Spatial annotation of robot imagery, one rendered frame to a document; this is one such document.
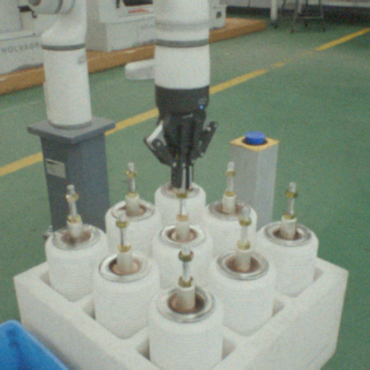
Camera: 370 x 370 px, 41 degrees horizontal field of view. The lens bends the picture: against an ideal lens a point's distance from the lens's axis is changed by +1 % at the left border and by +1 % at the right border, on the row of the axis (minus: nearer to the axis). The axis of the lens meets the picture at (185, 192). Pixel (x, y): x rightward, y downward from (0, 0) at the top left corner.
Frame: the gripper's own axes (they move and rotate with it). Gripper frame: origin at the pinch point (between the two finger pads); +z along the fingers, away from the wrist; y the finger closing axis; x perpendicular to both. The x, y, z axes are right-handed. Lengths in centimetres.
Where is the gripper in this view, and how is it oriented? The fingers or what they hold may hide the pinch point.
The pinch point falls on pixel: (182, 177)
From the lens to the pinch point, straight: 72.6
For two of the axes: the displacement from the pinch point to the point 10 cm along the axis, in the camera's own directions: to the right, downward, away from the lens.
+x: -6.9, -3.1, 6.5
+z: 0.0, 9.0, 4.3
